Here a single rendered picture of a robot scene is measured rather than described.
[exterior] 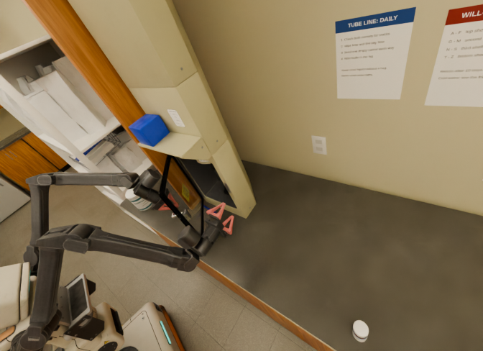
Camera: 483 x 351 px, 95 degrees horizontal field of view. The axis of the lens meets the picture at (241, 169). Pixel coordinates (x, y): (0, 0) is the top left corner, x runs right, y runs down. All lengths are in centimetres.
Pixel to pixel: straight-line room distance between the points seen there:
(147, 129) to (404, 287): 111
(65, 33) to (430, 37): 114
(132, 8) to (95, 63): 38
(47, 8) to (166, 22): 42
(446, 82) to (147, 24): 89
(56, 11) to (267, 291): 127
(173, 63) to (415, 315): 113
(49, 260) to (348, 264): 108
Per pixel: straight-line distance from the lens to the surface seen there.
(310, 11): 93
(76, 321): 141
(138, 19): 76
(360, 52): 92
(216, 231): 90
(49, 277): 103
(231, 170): 103
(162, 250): 90
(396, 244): 113
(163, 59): 77
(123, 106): 111
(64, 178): 128
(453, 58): 91
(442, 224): 123
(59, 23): 107
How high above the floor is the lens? 193
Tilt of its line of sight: 41 degrees down
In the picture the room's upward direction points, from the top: 24 degrees counter-clockwise
